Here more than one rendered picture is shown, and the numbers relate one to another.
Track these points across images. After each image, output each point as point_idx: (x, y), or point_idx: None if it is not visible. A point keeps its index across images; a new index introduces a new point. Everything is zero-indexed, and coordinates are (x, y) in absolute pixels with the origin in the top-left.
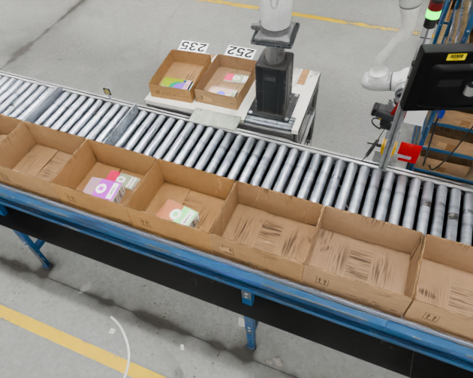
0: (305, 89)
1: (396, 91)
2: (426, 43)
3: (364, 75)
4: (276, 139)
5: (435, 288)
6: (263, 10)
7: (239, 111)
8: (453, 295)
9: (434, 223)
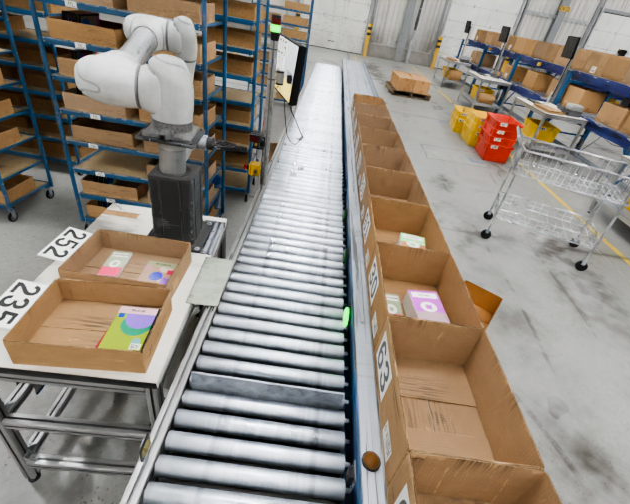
0: (149, 212)
1: (204, 143)
2: (277, 53)
3: None
4: (241, 232)
5: None
6: (185, 98)
7: (193, 260)
8: None
9: (309, 173)
